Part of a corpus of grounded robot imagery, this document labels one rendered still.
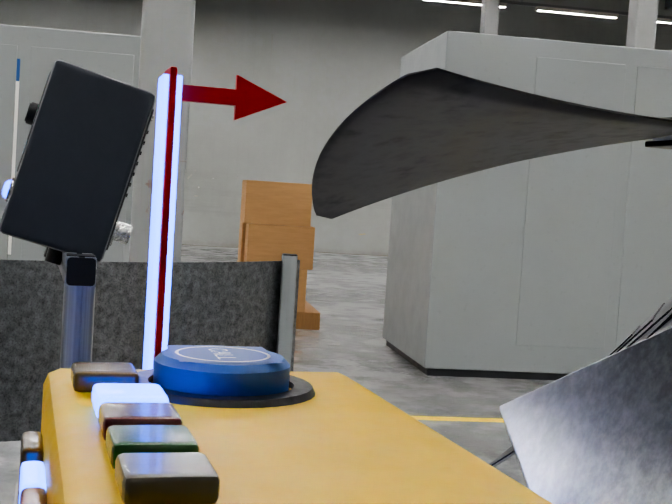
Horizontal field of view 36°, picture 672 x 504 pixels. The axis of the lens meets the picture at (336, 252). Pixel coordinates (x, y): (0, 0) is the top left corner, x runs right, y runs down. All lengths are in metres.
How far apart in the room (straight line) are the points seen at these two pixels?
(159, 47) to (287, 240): 4.05
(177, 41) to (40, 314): 2.75
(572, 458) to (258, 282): 2.16
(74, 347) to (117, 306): 1.38
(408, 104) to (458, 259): 6.33
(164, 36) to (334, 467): 4.76
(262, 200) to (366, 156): 8.11
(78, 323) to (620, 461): 0.63
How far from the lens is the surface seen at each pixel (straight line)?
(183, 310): 2.56
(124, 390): 0.27
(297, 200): 8.75
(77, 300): 1.08
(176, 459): 0.21
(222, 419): 0.27
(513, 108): 0.54
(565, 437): 0.64
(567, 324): 7.13
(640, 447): 0.62
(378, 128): 0.56
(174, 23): 4.97
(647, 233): 7.30
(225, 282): 2.64
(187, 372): 0.29
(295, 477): 0.22
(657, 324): 0.78
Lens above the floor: 1.13
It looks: 3 degrees down
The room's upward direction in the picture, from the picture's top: 4 degrees clockwise
